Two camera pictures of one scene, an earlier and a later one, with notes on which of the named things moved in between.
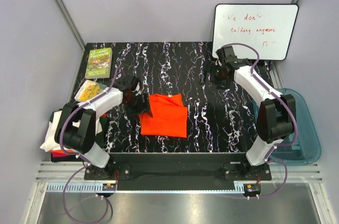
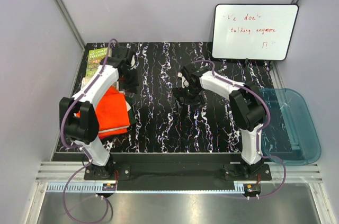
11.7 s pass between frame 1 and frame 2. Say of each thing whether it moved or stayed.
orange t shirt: moved
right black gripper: moved
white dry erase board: stayed
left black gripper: moved
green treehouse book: stayed
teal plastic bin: stayed
